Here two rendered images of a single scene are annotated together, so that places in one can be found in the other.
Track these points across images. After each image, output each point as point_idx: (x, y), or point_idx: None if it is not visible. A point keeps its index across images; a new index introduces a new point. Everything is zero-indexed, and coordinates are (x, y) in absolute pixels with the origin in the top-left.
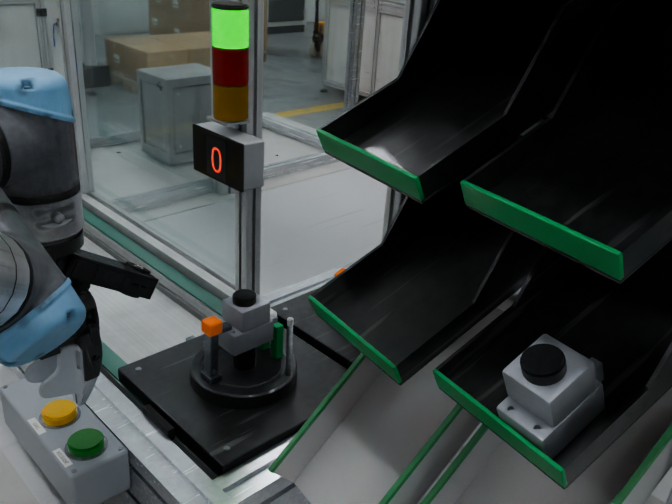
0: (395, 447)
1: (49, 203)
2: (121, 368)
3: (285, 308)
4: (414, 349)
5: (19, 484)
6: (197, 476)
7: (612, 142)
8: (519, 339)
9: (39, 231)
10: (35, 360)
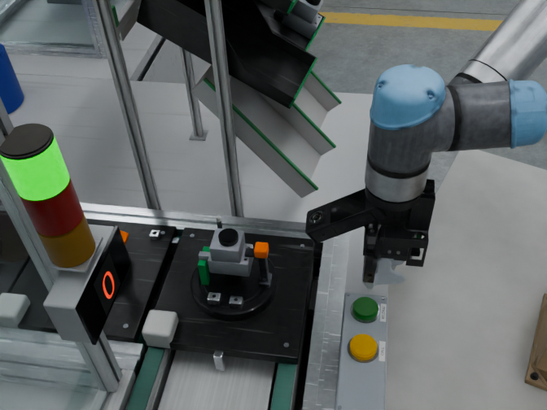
0: (278, 136)
1: (378, 191)
2: (295, 355)
3: (125, 324)
4: (305, 51)
5: (389, 403)
6: (327, 249)
7: None
8: None
9: None
10: (396, 272)
